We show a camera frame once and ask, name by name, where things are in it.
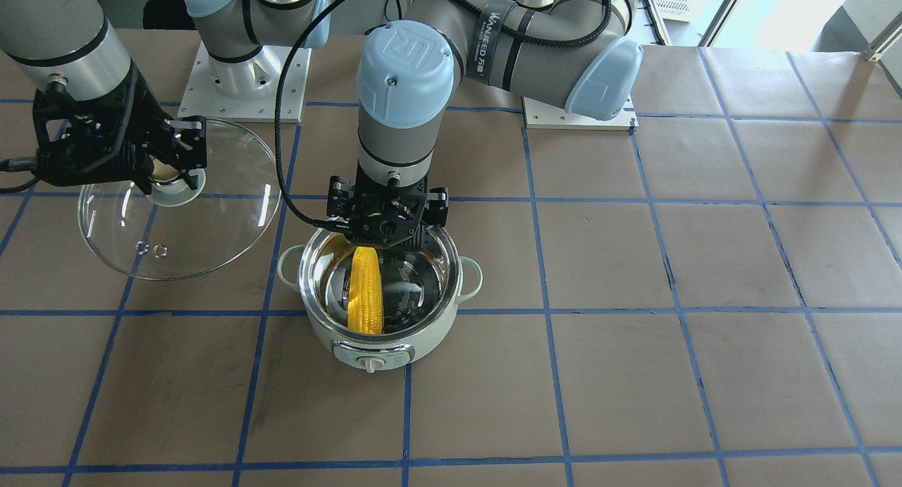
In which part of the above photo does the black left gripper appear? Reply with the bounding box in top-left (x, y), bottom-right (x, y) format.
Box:
top-left (326, 173), bottom-right (449, 252)

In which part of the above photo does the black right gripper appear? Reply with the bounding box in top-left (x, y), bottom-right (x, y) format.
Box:
top-left (32, 68), bottom-right (207, 195)

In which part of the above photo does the glass pot lid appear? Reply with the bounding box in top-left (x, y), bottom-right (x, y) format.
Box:
top-left (78, 118), bottom-right (281, 281)

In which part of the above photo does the yellow corn cob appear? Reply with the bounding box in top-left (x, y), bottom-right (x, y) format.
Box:
top-left (347, 247), bottom-right (384, 334)

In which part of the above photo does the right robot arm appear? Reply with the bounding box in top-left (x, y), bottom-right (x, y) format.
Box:
top-left (2, 0), bottom-right (331, 201)

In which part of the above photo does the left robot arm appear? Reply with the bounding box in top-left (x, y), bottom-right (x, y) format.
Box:
top-left (326, 0), bottom-right (643, 249)

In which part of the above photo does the white electric pot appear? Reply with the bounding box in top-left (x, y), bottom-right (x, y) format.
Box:
top-left (277, 227), bottom-right (483, 374)

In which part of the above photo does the brown paper mat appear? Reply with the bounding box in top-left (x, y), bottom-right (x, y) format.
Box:
top-left (2, 47), bottom-right (900, 486)

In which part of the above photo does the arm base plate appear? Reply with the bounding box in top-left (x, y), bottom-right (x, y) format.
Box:
top-left (178, 43), bottom-right (290, 122)
top-left (521, 97), bottom-right (638, 132)

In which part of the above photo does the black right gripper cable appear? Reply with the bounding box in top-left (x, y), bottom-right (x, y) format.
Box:
top-left (0, 156), bottom-right (39, 195)

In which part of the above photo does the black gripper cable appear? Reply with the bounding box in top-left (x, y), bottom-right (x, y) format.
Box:
top-left (275, 0), bottom-right (614, 230)
top-left (0, 156), bottom-right (39, 195)

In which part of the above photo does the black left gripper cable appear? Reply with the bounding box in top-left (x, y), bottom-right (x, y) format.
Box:
top-left (275, 0), bottom-right (614, 230)

